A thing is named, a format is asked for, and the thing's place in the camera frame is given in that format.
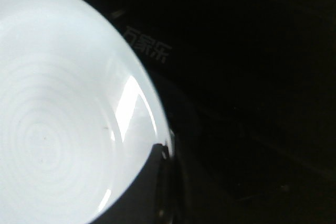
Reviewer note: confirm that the light blue plate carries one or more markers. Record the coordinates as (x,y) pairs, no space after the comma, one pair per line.
(79,114)

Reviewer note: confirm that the black glass gas cooktop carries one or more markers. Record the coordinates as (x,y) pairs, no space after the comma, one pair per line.
(249,90)

